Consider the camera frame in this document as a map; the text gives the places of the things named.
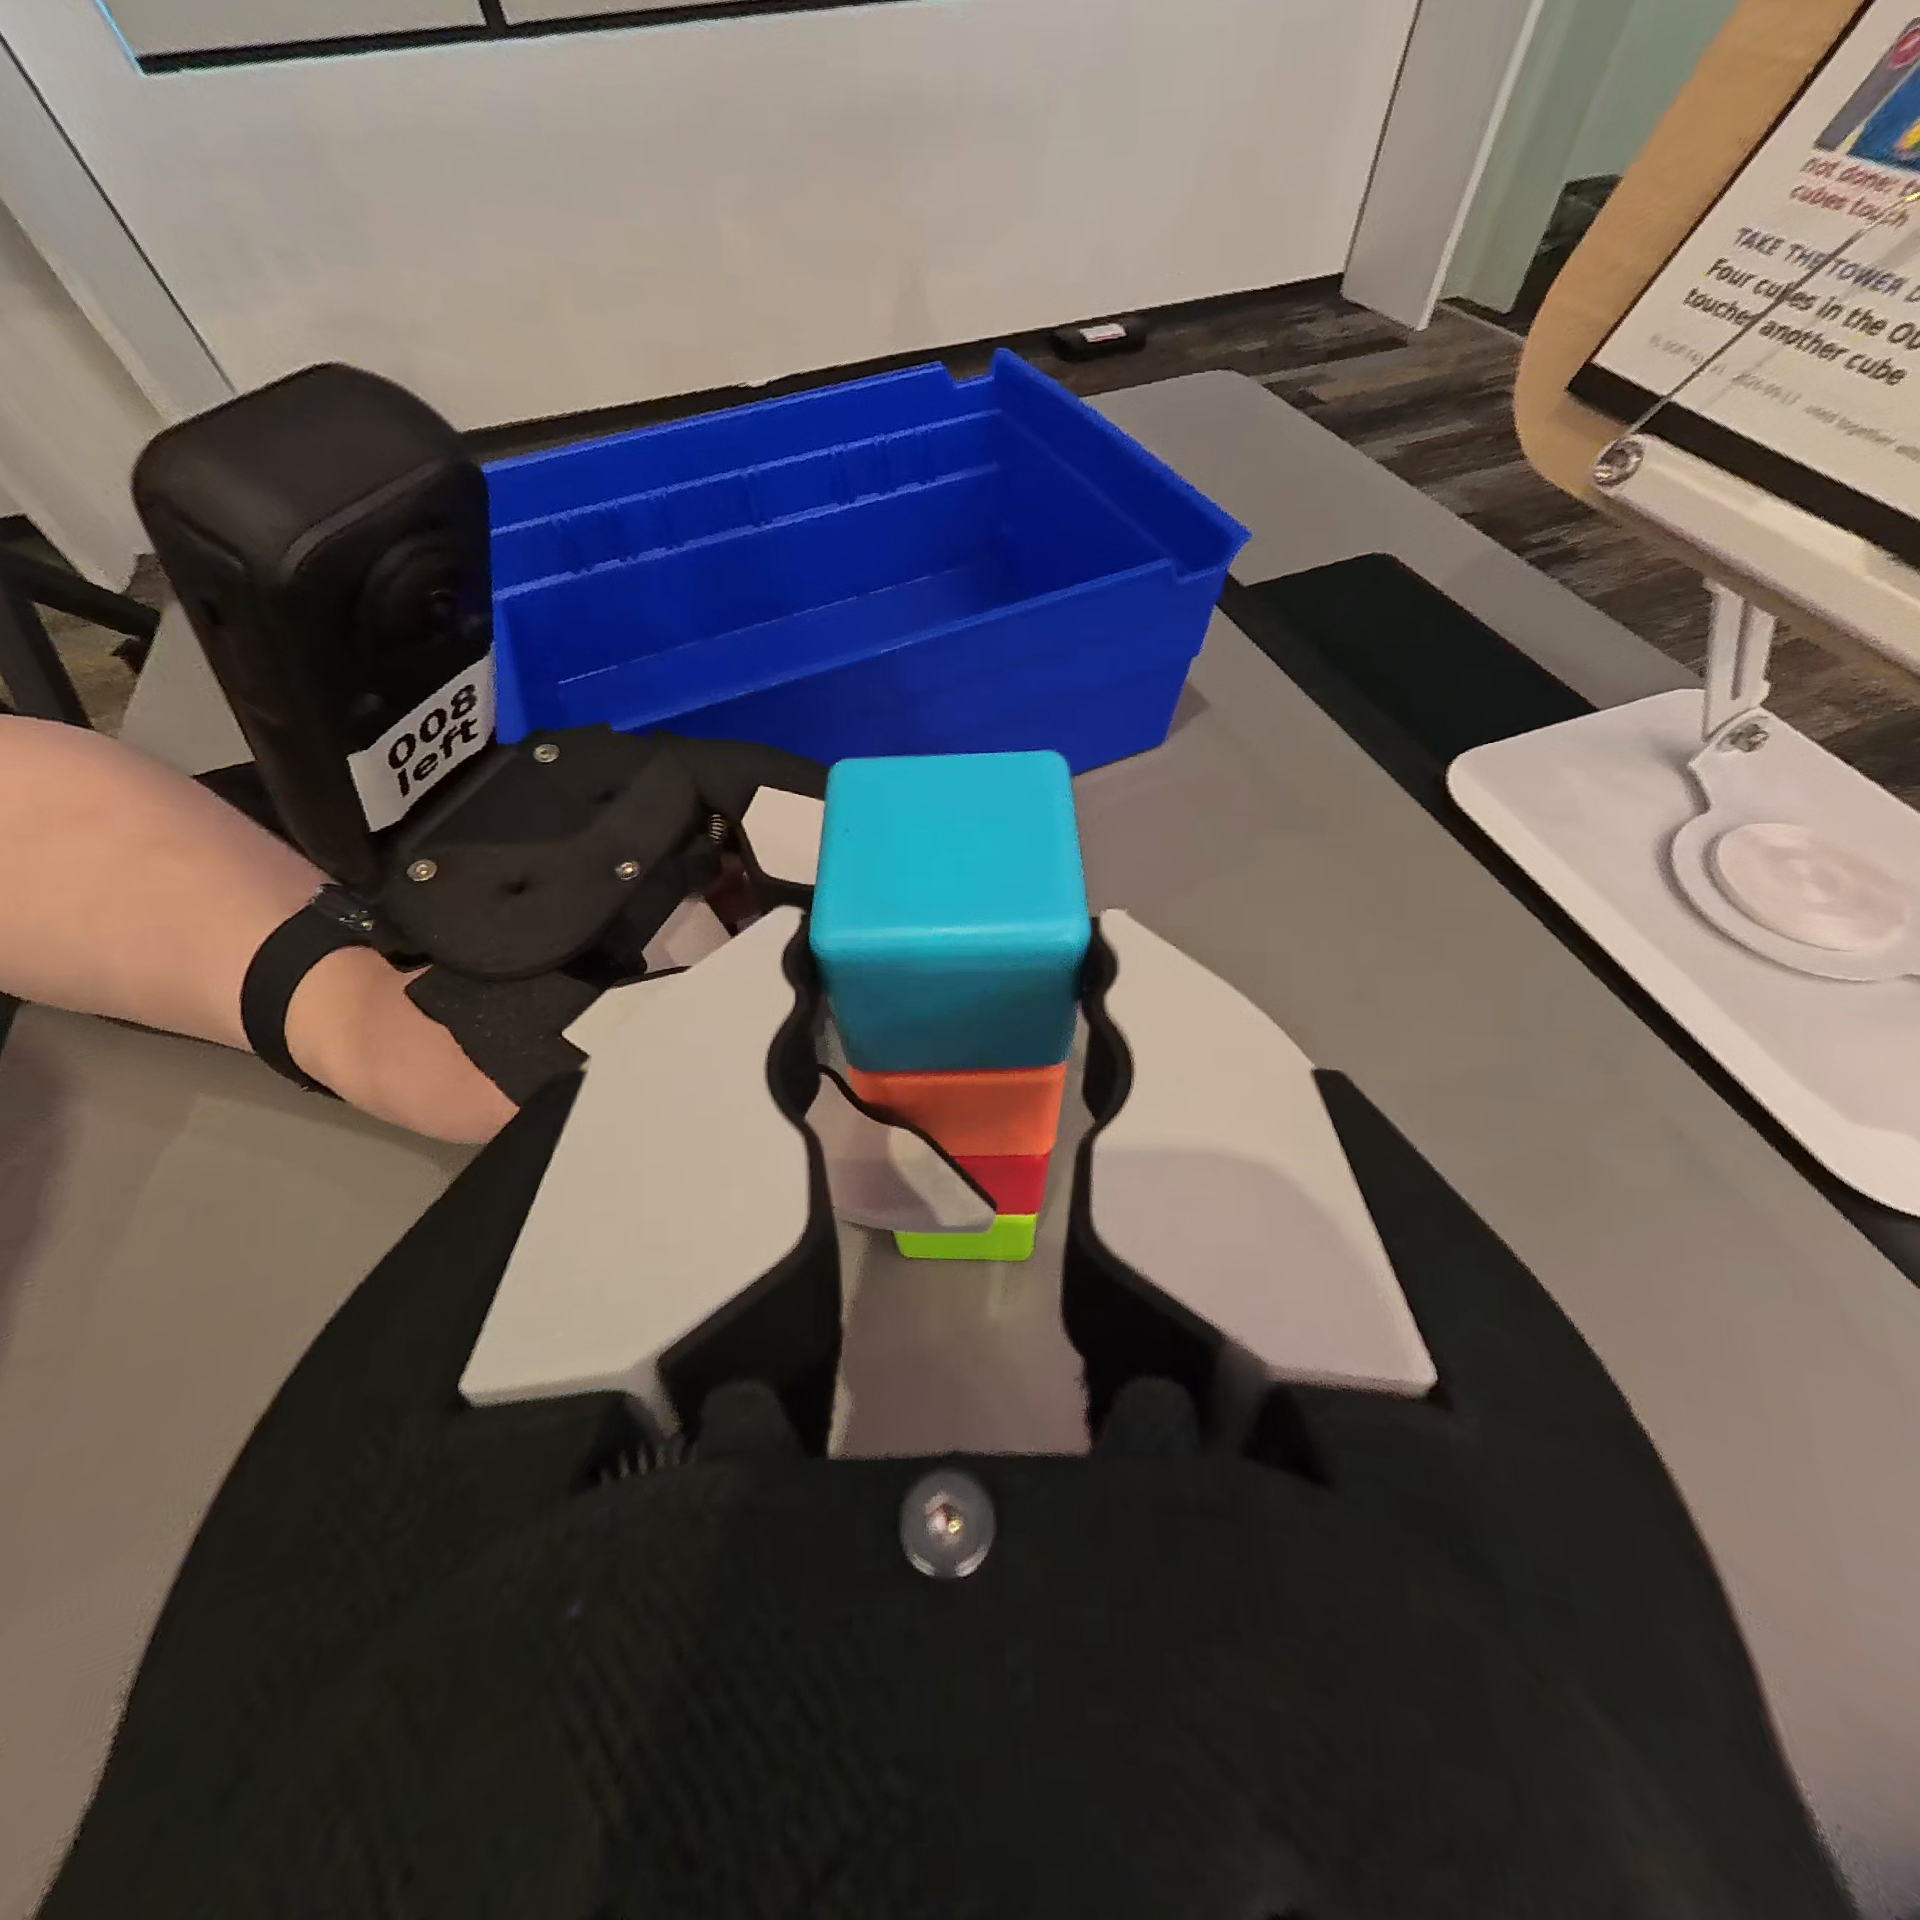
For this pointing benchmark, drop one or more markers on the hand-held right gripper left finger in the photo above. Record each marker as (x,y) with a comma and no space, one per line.
(645,1201)

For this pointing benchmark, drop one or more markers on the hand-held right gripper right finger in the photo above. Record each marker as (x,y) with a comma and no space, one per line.
(1261,1201)

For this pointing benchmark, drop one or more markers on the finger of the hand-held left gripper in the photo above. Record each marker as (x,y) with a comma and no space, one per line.
(777,835)
(675,1006)

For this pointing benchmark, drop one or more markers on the teal magnetic cube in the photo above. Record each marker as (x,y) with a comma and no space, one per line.
(956,900)

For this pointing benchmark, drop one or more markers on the red magnetic cube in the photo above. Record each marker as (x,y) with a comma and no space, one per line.
(1006,1178)

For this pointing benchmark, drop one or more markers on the blue plastic bin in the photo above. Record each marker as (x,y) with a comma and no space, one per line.
(873,571)

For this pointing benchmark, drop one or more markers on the green magnetic cube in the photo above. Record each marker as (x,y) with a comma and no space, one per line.
(969,1236)

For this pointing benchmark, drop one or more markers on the orange magnetic cube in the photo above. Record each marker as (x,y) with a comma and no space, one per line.
(978,1105)

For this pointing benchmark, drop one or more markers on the person's left forearm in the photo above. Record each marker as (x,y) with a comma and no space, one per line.
(123,886)

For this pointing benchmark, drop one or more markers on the person's left hand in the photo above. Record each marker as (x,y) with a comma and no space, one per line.
(421,1066)

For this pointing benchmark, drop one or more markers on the white sign stand base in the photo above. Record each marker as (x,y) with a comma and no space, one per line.
(1622,872)

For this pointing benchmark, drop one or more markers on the black floor device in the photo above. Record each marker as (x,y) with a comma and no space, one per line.
(1100,337)

